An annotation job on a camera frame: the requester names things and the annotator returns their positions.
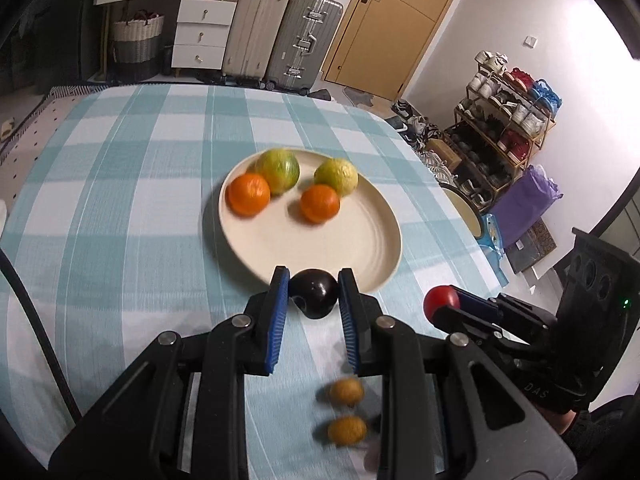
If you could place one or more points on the yellow green citrus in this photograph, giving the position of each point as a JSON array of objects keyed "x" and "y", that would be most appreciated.
[{"x": 339, "y": 174}]

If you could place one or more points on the woven laundry basket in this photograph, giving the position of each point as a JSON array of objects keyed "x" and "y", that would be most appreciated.
[{"x": 137, "y": 44}]

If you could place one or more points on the silver suitcase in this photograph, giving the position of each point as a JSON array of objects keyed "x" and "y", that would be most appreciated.
[{"x": 303, "y": 40}]

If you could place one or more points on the orange mandarin right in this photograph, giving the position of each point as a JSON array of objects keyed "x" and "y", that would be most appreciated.
[{"x": 319, "y": 203}]

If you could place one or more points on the shoe rack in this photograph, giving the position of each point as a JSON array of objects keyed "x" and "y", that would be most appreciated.
[{"x": 501, "y": 122}]

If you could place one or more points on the green orange citrus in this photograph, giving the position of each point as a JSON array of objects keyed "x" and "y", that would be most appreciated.
[{"x": 280, "y": 168}]

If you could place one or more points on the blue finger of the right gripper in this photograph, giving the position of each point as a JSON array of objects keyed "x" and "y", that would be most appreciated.
[{"x": 485, "y": 309}]

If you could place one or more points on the right hand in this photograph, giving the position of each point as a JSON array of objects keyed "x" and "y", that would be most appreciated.
[{"x": 561, "y": 422}]

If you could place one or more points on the orange mandarin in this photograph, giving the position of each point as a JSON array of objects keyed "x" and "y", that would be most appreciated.
[
  {"x": 319, "y": 203},
  {"x": 248, "y": 195}
]

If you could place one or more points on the purple bag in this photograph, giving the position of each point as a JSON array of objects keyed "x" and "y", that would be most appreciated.
[{"x": 524, "y": 203}]

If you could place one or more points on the checked teal tablecloth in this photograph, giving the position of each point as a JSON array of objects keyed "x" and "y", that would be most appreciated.
[{"x": 112, "y": 228}]

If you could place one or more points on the orange mandarin left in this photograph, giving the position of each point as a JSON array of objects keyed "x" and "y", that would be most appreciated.
[{"x": 248, "y": 195}]

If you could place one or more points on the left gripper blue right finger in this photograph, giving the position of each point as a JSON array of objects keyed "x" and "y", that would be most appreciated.
[{"x": 348, "y": 299}]

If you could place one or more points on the brown longan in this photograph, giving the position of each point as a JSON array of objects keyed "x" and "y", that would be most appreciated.
[
  {"x": 347, "y": 430},
  {"x": 347, "y": 391}
]

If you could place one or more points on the wooden door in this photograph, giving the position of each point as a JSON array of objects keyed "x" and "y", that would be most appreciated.
[{"x": 380, "y": 44}]

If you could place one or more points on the cream round bin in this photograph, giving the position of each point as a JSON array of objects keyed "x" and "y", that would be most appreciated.
[{"x": 466, "y": 210}]

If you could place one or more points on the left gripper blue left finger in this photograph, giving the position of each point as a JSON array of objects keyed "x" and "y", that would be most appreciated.
[{"x": 276, "y": 305}]

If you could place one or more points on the white drawer desk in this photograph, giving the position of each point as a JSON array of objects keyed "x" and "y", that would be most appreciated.
[{"x": 195, "y": 31}]

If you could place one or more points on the beige suitcase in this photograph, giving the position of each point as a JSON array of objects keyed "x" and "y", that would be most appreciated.
[{"x": 251, "y": 39}]

